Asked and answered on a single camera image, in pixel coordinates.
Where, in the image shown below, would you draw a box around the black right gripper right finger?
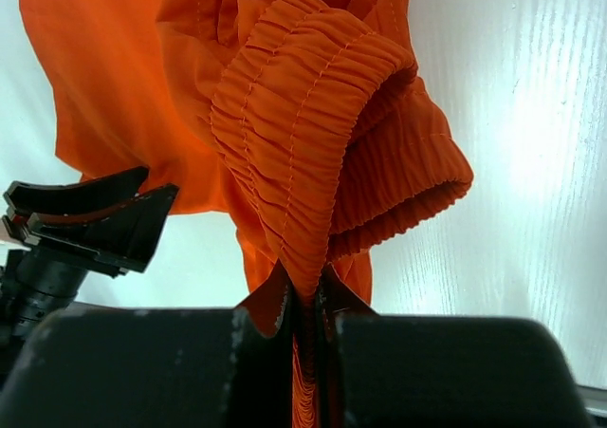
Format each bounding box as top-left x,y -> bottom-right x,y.
315,267 -> 593,427

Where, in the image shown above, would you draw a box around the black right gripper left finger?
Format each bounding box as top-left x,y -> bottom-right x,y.
1,266 -> 292,427

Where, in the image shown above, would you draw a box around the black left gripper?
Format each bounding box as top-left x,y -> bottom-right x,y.
1,166 -> 179,347

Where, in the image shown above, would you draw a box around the orange shorts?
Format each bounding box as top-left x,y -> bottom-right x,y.
13,0 -> 475,428

